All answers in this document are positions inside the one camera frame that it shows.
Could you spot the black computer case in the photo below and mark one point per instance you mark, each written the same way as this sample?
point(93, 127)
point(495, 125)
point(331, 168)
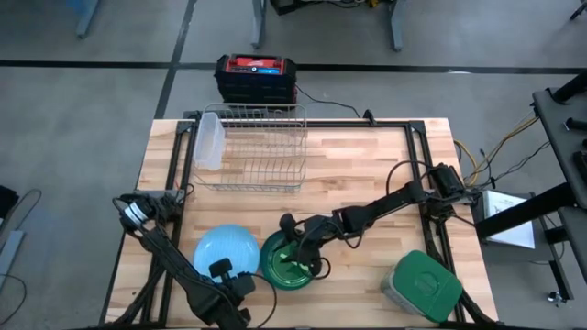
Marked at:
point(7, 199)

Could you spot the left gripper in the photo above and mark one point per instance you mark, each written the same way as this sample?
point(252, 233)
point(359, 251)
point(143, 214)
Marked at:
point(233, 289)

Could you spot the grey desk leg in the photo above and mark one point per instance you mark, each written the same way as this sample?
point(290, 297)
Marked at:
point(87, 18)

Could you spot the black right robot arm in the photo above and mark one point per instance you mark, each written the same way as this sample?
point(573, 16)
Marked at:
point(390, 201)

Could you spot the white paper booklet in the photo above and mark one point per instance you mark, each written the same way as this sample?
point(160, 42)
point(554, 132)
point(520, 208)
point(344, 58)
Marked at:
point(509, 220)

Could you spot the translucent plastic utensil caddy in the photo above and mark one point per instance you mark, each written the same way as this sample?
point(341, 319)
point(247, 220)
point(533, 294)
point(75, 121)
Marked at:
point(209, 142)

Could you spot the black chair leg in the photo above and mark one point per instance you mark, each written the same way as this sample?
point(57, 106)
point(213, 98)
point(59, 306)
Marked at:
point(580, 9)

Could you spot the green lidded container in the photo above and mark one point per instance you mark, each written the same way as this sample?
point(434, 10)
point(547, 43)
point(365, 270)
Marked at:
point(422, 284)

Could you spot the red black power station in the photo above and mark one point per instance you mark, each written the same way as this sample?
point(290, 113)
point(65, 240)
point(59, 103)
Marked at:
point(254, 82)

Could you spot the dark green plate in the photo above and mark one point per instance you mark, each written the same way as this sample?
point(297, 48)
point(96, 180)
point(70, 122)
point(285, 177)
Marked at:
point(273, 270)

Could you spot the black aluminium rig frame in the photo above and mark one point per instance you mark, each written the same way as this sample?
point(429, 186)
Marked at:
point(321, 124)

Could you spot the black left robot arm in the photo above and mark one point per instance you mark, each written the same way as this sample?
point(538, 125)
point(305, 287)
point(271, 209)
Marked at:
point(160, 247)

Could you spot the black side table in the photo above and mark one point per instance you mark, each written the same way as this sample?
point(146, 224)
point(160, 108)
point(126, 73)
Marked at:
point(559, 137)

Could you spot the light blue geometric plate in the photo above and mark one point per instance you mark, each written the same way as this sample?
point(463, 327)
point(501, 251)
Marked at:
point(224, 247)

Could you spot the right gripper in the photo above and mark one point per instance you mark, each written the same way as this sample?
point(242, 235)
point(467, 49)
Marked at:
point(321, 229)

